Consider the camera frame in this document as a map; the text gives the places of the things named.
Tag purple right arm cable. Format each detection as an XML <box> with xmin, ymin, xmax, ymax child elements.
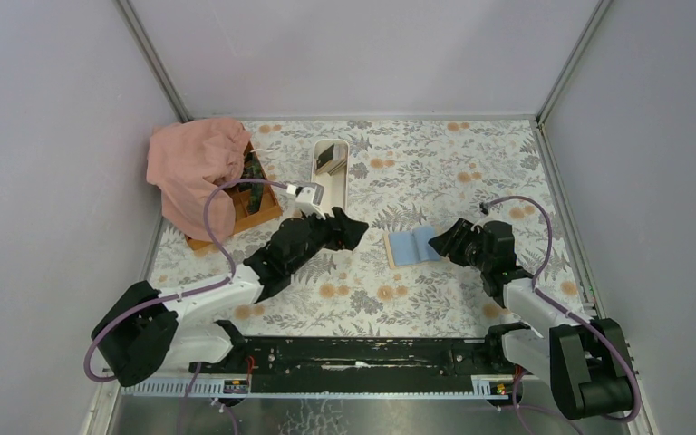
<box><xmin>479</xmin><ymin>195</ymin><xmax>643</xmax><ymax>435</ymax></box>

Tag pink crumpled cloth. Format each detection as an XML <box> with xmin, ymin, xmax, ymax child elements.
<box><xmin>146</xmin><ymin>118</ymin><xmax>251</xmax><ymax>242</ymax></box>

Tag long white plastic tray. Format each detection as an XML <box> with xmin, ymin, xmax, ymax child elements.
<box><xmin>311</xmin><ymin>139</ymin><xmax>350</xmax><ymax>215</ymax></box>

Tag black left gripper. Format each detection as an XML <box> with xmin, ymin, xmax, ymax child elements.
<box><xmin>286</xmin><ymin>208</ymin><xmax>367</xmax><ymax>276</ymax></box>

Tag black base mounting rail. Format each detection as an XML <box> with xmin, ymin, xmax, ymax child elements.
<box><xmin>189</xmin><ymin>336</ymin><xmax>517</xmax><ymax>381</ymax></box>

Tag slotted aluminium cable duct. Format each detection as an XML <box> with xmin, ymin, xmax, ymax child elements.
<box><xmin>121</xmin><ymin>372</ymin><xmax>514</xmax><ymax>400</ymax></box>

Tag orange wooden organizer tray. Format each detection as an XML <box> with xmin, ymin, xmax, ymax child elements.
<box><xmin>219</xmin><ymin>142</ymin><xmax>283</xmax><ymax>240</ymax></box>

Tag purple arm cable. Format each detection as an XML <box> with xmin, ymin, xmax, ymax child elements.
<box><xmin>479</xmin><ymin>195</ymin><xmax>643</xmax><ymax>435</ymax></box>
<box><xmin>83</xmin><ymin>178</ymin><xmax>295</xmax><ymax>435</ymax></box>

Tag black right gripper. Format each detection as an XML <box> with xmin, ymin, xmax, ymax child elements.
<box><xmin>427</xmin><ymin>218</ymin><xmax>491</xmax><ymax>272</ymax></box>

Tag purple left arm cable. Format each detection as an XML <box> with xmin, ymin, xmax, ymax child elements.
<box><xmin>83</xmin><ymin>178</ymin><xmax>295</xmax><ymax>435</ymax></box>

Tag floral patterned table mat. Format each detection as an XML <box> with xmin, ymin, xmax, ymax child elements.
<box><xmin>134</xmin><ymin>119</ymin><xmax>593</xmax><ymax>339</ymax></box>

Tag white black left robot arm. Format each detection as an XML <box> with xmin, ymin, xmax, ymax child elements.
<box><xmin>84</xmin><ymin>207</ymin><xmax>369</xmax><ymax>387</ymax></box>

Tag dark green items in organizer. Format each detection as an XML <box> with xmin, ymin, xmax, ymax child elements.
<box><xmin>237</xmin><ymin>152</ymin><xmax>268</xmax><ymax>216</ymax></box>

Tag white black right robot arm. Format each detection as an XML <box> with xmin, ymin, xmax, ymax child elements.
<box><xmin>429</xmin><ymin>219</ymin><xmax>642</xmax><ymax>420</ymax></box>

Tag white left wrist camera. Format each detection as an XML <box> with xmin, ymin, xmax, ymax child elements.
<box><xmin>286</xmin><ymin>182</ymin><xmax>326</xmax><ymax>219</ymax></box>

